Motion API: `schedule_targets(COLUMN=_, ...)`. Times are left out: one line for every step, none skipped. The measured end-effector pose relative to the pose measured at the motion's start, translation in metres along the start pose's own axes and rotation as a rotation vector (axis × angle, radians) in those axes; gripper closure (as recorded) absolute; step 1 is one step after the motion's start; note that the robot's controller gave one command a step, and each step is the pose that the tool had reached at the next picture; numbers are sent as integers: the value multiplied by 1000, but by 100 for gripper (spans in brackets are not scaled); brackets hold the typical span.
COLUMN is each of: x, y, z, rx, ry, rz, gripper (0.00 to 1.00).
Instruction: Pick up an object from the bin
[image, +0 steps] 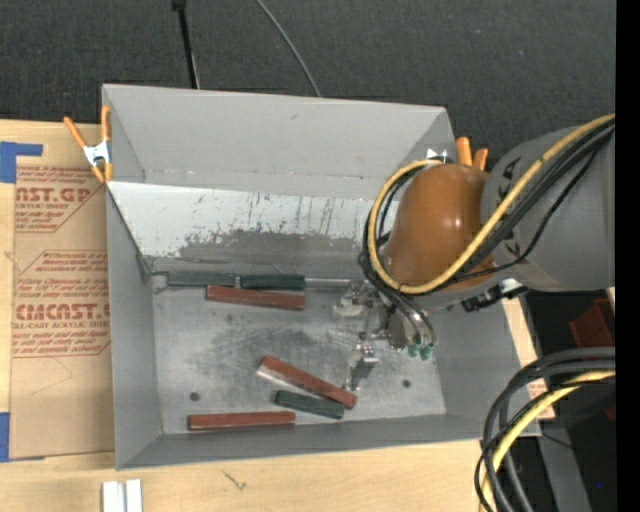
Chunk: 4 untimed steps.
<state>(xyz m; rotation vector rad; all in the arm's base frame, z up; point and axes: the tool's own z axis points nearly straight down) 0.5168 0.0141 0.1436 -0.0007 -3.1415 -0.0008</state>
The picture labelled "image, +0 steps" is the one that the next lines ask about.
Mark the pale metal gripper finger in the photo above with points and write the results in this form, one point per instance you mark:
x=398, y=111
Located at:
x=364, y=367
x=352, y=302

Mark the red-brown flat block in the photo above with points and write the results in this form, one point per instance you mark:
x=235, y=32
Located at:
x=255, y=297
x=310, y=382
x=240, y=420

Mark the dark green flat block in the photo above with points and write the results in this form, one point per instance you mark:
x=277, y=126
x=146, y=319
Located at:
x=272, y=282
x=310, y=405
x=200, y=278

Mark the grey metal bin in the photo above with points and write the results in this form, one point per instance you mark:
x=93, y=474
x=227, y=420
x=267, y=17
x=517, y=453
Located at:
x=225, y=140

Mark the brown cardboard board red print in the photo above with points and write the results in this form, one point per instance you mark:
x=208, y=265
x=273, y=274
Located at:
x=60, y=390

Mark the black cylinder on white bracket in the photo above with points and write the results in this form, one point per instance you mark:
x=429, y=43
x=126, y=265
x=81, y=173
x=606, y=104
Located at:
x=482, y=301

